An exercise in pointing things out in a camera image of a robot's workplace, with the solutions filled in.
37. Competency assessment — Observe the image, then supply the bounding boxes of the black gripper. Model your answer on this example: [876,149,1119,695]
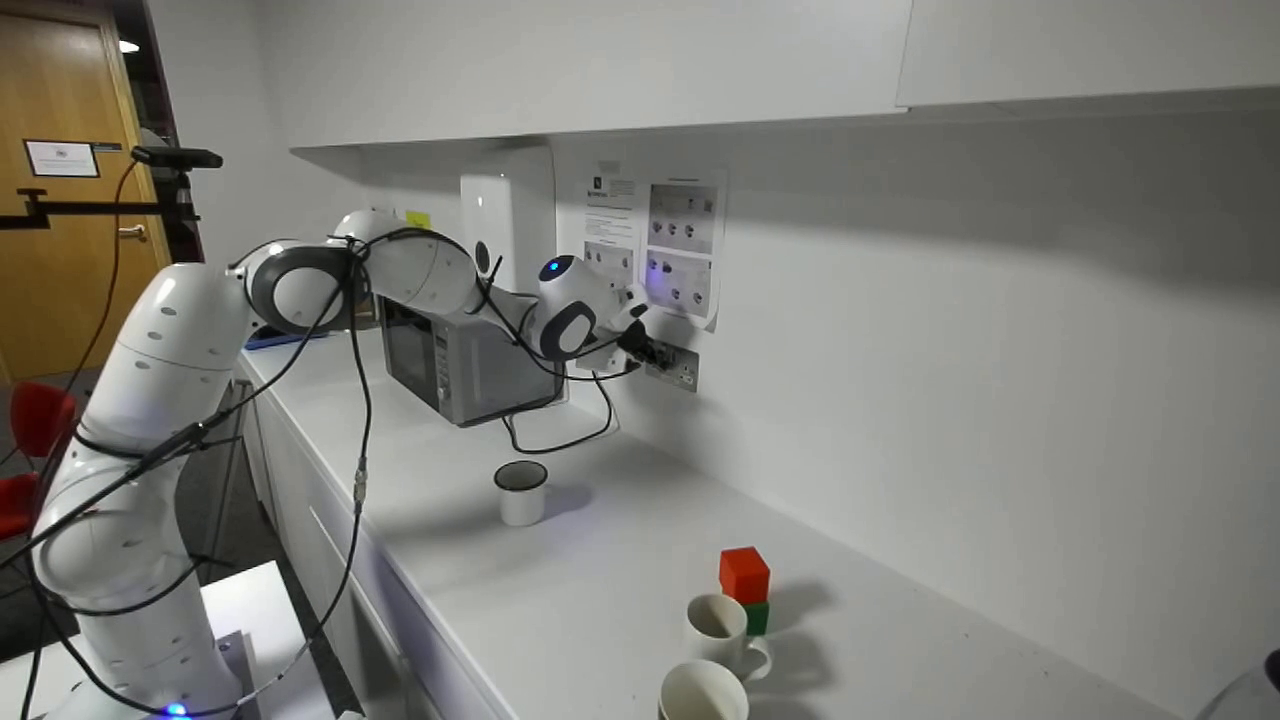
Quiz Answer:
[617,306,673,368]

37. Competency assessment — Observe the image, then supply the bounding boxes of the wall socket with switches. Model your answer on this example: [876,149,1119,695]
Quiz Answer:
[654,344,700,391]

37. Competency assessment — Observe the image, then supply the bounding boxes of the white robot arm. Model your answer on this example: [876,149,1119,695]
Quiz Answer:
[33,210,499,720]

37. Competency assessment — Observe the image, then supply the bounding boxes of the socket photo sheet right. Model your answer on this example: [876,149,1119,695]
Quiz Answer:
[644,182,720,326]

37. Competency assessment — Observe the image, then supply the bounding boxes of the silver microwave oven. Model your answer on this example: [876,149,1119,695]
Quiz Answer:
[380,300,560,429]

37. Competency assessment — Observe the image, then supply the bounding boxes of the small white speckled cup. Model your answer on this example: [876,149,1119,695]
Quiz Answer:
[491,461,548,528]

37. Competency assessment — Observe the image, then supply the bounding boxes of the red cube block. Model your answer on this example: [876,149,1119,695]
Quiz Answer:
[720,550,771,608]

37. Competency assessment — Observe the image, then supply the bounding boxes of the white mug with dark inside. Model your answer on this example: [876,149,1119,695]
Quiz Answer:
[684,592,771,682]

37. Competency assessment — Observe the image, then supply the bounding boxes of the green cube block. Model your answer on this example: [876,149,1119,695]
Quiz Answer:
[746,603,770,636]

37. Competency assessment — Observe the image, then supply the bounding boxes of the white lower counter cabinets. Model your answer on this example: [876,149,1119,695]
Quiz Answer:
[244,347,509,720]

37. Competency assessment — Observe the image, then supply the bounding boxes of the wooden door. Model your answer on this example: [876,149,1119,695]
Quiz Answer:
[0,0,167,379]

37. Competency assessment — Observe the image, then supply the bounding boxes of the red chair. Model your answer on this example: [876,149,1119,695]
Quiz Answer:
[0,386,80,540]

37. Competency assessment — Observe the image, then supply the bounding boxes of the left wall socket with plug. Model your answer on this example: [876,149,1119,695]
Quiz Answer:
[580,344,627,374]

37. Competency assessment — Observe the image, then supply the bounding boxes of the black microwave power cable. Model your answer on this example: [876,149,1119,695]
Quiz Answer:
[499,365,619,461]

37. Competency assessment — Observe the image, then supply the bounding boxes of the white mug near camera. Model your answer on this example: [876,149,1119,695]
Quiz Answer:
[655,660,750,720]

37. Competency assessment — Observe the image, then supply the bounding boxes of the white upper wall cabinets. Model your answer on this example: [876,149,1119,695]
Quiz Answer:
[254,0,1280,149]

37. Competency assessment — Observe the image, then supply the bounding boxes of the black camera on stand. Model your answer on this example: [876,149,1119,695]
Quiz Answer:
[132,146,219,261]

